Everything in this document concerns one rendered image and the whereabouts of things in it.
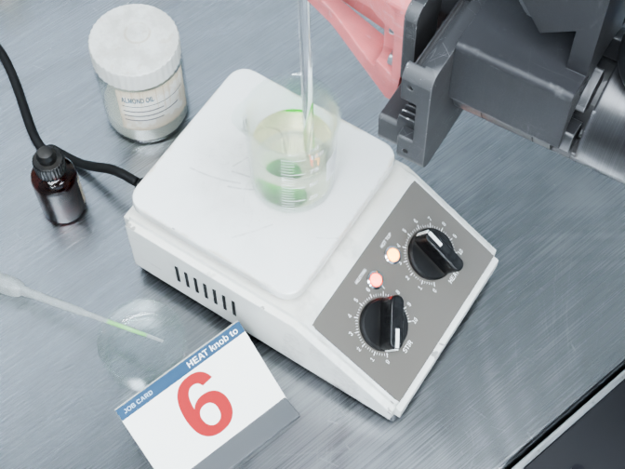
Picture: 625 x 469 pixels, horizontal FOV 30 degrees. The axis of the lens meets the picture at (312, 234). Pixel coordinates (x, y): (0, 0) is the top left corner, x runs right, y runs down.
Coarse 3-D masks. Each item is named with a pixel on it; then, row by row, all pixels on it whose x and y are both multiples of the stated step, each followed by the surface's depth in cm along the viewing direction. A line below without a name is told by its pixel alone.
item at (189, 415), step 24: (240, 336) 70; (216, 360) 70; (240, 360) 70; (192, 384) 69; (216, 384) 70; (240, 384) 71; (264, 384) 71; (144, 408) 68; (168, 408) 69; (192, 408) 69; (216, 408) 70; (240, 408) 71; (144, 432) 68; (168, 432) 69; (192, 432) 70; (216, 432) 70; (168, 456) 69; (192, 456) 70
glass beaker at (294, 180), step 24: (264, 96) 65; (288, 96) 66; (336, 96) 64; (240, 120) 63; (336, 120) 62; (312, 144) 62; (336, 144) 65; (264, 168) 65; (288, 168) 64; (312, 168) 64; (264, 192) 67; (288, 192) 66; (312, 192) 66
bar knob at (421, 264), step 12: (432, 228) 72; (420, 240) 70; (432, 240) 70; (444, 240) 70; (408, 252) 71; (420, 252) 71; (432, 252) 70; (444, 252) 70; (420, 264) 71; (432, 264) 71; (444, 264) 71; (456, 264) 70; (420, 276) 71; (432, 276) 71; (444, 276) 72
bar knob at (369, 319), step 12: (372, 300) 69; (384, 300) 69; (396, 300) 68; (372, 312) 69; (384, 312) 69; (396, 312) 68; (360, 324) 69; (372, 324) 69; (384, 324) 68; (396, 324) 68; (372, 336) 69; (384, 336) 68; (396, 336) 68; (384, 348) 68; (396, 348) 68
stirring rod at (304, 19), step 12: (300, 0) 54; (300, 12) 55; (300, 24) 55; (300, 36) 56; (300, 48) 57; (300, 60) 58; (300, 72) 59; (312, 96) 61; (312, 108) 62; (312, 120) 63; (312, 132) 64
